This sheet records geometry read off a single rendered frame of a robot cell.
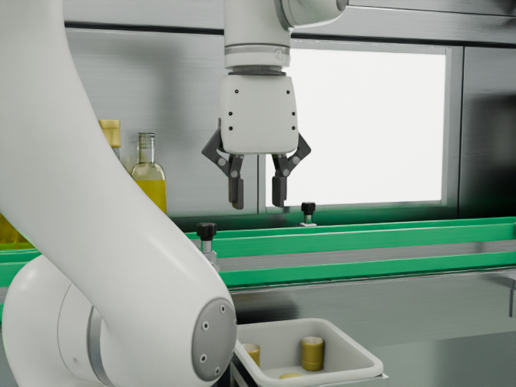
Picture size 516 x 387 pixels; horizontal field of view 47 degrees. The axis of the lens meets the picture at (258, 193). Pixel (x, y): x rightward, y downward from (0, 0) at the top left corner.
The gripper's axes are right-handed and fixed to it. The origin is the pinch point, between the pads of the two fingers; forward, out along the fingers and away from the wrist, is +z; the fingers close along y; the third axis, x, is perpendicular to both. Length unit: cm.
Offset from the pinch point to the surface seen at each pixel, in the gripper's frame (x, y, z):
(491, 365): -40, -70, 48
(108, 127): -24.2, 17.3, -8.7
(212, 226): -9.3, 4.0, 5.7
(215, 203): -37.6, -3.0, 6.1
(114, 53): -37.9, 15.0, -21.8
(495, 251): -21, -55, 16
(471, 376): -40, -65, 50
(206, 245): -9.8, 4.7, 8.4
